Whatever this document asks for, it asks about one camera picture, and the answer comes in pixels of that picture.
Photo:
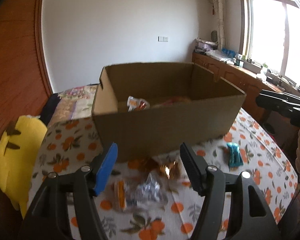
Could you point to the wooden headboard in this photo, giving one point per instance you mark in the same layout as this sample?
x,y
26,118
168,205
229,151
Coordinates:
x,y
24,82

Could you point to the teal small snack packet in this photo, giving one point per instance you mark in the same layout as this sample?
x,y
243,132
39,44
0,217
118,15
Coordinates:
x,y
235,159

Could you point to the chicken feet snack packet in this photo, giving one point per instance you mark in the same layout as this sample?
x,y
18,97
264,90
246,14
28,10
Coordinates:
x,y
135,104

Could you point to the window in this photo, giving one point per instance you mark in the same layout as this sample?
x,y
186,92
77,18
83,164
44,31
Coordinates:
x,y
271,37

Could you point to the golden brown candy wrapper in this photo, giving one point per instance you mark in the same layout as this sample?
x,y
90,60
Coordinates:
x,y
168,168

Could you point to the yellow plush toy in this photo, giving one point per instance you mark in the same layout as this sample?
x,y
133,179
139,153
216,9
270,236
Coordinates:
x,y
19,146

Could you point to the white wall switch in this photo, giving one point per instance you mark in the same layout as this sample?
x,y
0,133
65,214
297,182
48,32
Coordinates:
x,y
163,39

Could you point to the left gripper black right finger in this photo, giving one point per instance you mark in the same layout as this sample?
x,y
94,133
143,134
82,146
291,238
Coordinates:
x,y
209,182

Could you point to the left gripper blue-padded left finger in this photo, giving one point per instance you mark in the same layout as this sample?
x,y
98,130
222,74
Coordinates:
x,y
89,182

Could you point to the brown cardboard box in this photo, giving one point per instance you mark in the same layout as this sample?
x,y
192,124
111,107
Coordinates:
x,y
187,104

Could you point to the floral quilt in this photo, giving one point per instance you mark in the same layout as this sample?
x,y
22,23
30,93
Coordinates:
x,y
75,103

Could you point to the silver crumpled snack packet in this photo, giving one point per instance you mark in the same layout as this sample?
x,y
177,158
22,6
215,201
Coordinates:
x,y
149,192

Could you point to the wooden cabinet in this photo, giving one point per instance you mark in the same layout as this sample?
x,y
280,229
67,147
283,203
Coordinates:
x,y
241,78

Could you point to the orange stripe white snack packet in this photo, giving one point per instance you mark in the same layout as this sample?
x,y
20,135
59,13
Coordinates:
x,y
120,195

